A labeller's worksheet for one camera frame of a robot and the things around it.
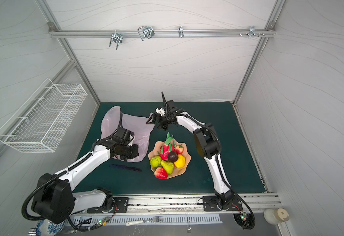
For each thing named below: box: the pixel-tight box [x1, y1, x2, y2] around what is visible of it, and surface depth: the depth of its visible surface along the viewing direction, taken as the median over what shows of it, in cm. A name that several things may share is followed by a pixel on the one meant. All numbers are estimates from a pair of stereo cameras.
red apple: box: [153, 166, 169, 180], surface depth 77 cm
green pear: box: [160, 159, 175, 175], surface depth 82 cm
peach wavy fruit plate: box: [167, 140, 192, 179], surface depth 84 cm
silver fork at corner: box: [27, 227, 37, 236], surface depth 67 cm
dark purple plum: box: [168, 150, 179, 163], surface depth 81 cm
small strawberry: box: [175, 144, 184, 155], surface depth 90 cm
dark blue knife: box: [109, 164, 142, 172], surface depth 87 cm
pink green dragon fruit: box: [159, 131, 176, 161], surface depth 86 cm
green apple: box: [149, 155, 162, 168], surface depth 82 cm
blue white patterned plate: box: [36, 219, 66, 236], surface depth 67 cm
